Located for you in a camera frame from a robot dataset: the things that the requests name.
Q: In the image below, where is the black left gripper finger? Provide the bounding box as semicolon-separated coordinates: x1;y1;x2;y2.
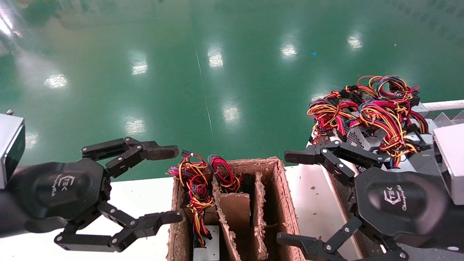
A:
81;137;179;178
54;202;183;253

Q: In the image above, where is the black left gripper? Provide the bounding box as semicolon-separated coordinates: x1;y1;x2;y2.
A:
0;158;111;238

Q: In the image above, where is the dark grey conveyor belt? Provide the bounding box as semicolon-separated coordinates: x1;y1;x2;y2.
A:
384;145;441;178

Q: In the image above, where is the short cardboard cross panel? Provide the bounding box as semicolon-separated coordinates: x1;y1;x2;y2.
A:
219;192;251;240

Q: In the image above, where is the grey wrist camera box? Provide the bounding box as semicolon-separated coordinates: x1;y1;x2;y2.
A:
433;123;464;206
0;110;26;189

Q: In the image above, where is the brown cardboard box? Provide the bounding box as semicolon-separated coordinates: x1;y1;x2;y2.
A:
167;157;306;261

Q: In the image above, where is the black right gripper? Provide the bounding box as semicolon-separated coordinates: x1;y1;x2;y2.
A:
277;140;464;261

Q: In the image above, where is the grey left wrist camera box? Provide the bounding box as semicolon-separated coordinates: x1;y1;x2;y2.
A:
0;110;26;189

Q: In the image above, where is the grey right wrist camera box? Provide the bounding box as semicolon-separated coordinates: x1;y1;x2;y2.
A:
433;123;464;206

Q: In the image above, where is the red yellow wire harness bundle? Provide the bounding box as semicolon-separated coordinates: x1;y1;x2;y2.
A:
307;87;363;145

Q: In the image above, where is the white horizontal frame tube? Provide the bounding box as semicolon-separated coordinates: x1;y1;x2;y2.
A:
422;100;464;112

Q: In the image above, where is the long cardboard divider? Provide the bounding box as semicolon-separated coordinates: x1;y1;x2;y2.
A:
211;174;243;261
252;171;269;261

